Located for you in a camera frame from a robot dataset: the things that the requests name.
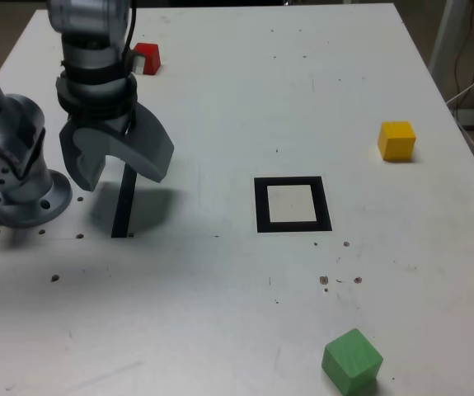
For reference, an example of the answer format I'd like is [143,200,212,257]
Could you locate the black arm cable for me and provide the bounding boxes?
[121,0,139,73]

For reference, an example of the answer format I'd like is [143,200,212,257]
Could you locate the black tape square outline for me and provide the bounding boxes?
[253,176,333,233]

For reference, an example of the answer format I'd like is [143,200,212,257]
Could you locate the green cube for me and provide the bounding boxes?
[321,328,384,394]

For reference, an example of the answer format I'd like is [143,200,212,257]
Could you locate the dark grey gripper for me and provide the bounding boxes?
[59,102,175,192]

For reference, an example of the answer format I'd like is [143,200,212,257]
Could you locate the red cube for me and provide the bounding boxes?
[132,42,162,77]

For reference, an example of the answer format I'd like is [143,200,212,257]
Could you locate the white post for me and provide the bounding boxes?
[428,0,471,98]

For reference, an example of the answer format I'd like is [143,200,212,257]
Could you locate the black tape strip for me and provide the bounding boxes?
[110,164,138,239]

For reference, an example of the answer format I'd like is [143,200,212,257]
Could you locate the white cable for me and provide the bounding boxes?
[445,56,474,157]

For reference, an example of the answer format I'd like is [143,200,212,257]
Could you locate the yellow cube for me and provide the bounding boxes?
[377,120,417,162]

